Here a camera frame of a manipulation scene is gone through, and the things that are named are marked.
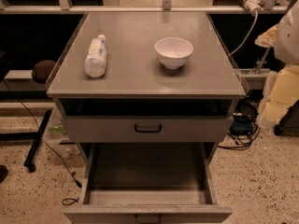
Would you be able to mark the blue power box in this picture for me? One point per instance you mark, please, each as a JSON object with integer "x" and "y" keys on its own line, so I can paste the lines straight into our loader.
{"x": 241, "y": 126}

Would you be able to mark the clear plastic bin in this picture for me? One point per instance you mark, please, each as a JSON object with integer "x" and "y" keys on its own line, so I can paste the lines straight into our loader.
{"x": 55, "y": 136}

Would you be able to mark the black metal bar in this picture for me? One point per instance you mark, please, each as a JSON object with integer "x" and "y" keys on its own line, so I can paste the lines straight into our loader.
{"x": 29, "y": 162}

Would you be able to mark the white ceramic bowl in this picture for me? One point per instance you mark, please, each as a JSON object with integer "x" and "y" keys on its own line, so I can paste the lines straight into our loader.
{"x": 173, "y": 52}

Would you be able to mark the white power strip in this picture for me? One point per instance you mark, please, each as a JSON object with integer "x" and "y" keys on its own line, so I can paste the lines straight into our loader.
{"x": 252, "y": 6}

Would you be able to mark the grey middle drawer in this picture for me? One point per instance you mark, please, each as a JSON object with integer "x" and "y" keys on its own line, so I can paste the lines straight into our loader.
{"x": 146, "y": 129}

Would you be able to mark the clear plastic water bottle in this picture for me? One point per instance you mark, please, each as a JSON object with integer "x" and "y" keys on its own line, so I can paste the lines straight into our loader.
{"x": 96, "y": 59}

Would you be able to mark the yellow foam padding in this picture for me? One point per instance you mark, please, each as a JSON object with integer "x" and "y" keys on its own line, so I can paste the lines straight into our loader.
{"x": 280, "y": 93}

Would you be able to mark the brown round ball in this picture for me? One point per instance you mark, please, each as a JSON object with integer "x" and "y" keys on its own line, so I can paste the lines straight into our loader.
{"x": 42, "y": 70}

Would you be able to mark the grey open bottom drawer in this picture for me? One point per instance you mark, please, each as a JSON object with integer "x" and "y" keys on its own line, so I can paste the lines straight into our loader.
{"x": 147, "y": 184}

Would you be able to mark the slanted metal rod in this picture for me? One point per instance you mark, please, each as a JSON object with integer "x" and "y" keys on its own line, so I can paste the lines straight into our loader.
{"x": 260, "y": 63}

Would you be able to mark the grey metal drawer cabinet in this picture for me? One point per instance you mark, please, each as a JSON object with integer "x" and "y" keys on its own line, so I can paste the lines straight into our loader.
{"x": 135, "y": 82}

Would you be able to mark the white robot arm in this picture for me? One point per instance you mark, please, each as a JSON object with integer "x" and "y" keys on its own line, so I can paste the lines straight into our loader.
{"x": 283, "y": 37}

